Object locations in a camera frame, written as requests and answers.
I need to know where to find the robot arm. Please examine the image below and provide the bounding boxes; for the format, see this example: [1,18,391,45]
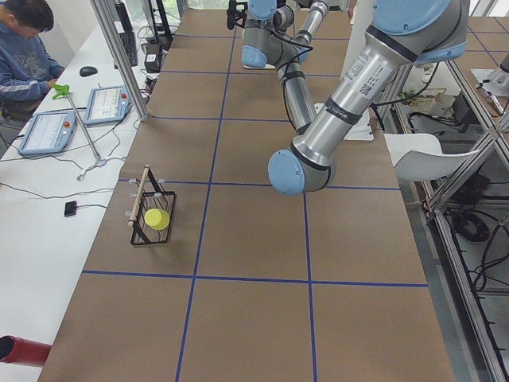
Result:
[268,0,469,195]
[241,1,330,134]

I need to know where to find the yellow cup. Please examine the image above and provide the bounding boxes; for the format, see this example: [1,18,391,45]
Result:
[144,209,170,231]

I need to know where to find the white plastic chair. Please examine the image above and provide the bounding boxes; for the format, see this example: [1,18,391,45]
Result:
[384,133,480,181]

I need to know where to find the far teach pendant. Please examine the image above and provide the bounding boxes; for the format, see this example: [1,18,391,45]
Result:
[84,86,132,126]

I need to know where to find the teach pendant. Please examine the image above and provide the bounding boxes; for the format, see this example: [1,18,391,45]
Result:
[84,86,132,126]
[19,111,76,157]

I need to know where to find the small black box device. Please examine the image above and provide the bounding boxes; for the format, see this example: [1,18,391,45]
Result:
[64,201,78,217]

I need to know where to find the black keyboard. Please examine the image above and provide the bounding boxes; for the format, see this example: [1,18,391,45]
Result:
[118,31,138,67]

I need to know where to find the black computer mouse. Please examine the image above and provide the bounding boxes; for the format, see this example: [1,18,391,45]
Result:
[79,65,98,77]

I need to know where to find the near teach pendant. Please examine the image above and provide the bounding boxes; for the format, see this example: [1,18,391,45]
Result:
[19,111,76,157]

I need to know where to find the metal rod with green clamp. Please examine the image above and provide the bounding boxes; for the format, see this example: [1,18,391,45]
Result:
[52,83,106,166]

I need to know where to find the person in blue hoodie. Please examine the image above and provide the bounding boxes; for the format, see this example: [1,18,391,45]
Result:
[1,0,64,123]

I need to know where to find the red cylinder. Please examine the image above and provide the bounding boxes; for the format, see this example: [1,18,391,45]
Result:
[1,335,52,367]

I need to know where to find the black wire cup rack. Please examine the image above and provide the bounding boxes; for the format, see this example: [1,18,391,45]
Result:
[127,165,177,247]

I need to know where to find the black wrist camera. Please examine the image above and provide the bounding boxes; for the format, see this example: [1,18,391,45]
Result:
[227,0,248,30]

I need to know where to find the aluminium frame pillar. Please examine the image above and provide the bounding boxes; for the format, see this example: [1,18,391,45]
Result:
[90,0,149,122]

